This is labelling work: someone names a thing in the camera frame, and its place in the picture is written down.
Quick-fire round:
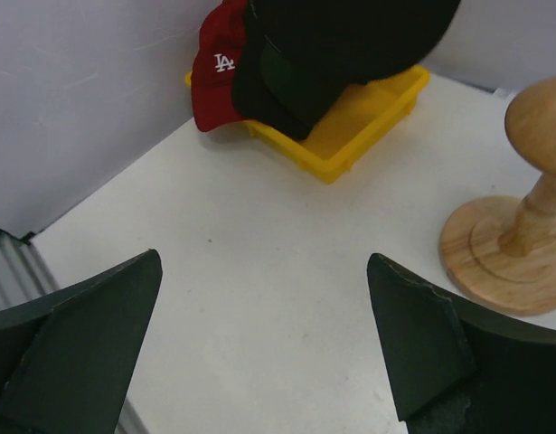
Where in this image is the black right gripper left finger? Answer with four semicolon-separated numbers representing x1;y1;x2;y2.
0;250;163;433

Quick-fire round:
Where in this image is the yellow plastic tray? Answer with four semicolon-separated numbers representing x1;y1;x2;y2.
184;64;431;185

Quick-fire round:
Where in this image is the red LA cap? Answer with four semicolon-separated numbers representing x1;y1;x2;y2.
191;0;247;132

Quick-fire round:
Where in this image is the aluminium rail frame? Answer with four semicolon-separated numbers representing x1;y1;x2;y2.
0;231;60;311

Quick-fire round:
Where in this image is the black NY cap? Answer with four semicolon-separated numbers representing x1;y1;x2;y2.
231;1;460;140

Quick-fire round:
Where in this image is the wooden hat stand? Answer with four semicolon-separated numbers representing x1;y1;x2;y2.
439;76;556;316

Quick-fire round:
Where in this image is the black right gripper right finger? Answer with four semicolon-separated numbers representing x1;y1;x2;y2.
367;253;556;433

